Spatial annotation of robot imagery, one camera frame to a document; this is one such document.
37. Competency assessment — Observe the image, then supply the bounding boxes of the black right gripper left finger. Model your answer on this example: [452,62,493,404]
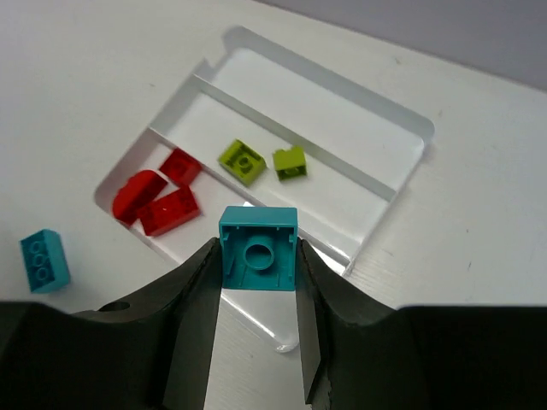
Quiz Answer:
[1,238,221,409]

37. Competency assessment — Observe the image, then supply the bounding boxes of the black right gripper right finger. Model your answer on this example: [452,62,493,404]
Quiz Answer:
[296,240,546,409]

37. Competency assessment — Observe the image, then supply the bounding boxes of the blue lego brick long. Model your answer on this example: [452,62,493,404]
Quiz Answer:
[20,229,71,294]

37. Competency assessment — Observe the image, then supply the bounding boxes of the small teal lego brick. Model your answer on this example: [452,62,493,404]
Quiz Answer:
[219,206,298,291]

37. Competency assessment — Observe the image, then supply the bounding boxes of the red lego brick small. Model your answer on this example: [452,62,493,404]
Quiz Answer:
[159,148,202,186]

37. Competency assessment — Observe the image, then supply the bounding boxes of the green lego brick square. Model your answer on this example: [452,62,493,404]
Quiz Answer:
[273,146,307,181]

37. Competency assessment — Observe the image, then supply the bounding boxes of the white three-compartment tray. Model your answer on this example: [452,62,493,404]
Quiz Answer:
[92,25,436,354]

